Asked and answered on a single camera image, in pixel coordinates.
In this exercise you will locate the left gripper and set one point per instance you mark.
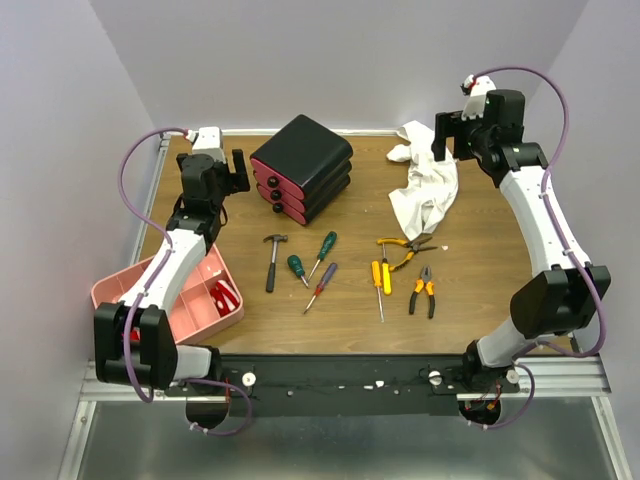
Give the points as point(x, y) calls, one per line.
point(235, 181)

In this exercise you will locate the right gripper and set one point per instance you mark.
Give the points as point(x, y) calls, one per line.
point(444, 133)

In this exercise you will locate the pink top drawer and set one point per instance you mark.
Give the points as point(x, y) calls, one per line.
point(277, 176)

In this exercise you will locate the black drawer cabinet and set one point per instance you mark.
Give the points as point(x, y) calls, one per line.
point(312, 156)

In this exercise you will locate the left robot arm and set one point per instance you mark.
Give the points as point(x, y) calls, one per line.
point(150, 318)

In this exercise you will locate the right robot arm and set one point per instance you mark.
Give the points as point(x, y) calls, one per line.
point(565, 286)

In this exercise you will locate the pink middle drawer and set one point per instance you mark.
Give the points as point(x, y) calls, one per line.
point(283, 192)

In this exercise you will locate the white cloth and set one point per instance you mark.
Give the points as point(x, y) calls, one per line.
point(432, 185)

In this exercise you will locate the short green screwdriver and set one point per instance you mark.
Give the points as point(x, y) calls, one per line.
point(296, 266)

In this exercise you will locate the long green screwdriver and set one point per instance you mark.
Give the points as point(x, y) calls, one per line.
point(327, 245)

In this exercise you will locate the red white item in tray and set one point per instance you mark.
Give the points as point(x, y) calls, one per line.
point(224, 297)

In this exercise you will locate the pink compartment tray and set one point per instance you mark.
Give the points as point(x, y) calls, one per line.
point(208, 303)

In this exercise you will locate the purple red screwdriver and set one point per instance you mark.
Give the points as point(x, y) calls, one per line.
point(325, 279)

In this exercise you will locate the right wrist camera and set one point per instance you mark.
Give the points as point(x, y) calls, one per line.
point(475, 88)

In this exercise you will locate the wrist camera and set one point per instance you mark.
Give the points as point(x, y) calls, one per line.
point(206, 140)
point(475, 88)

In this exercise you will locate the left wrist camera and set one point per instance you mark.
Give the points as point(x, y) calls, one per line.
point(206, 140)

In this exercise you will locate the black handled hammer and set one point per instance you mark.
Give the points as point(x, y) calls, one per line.
point(276, 239)

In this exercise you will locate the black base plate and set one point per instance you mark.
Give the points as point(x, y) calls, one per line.
point(284, 385)

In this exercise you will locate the aluminium rail frame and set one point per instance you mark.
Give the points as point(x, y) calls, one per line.
point(444, 299)

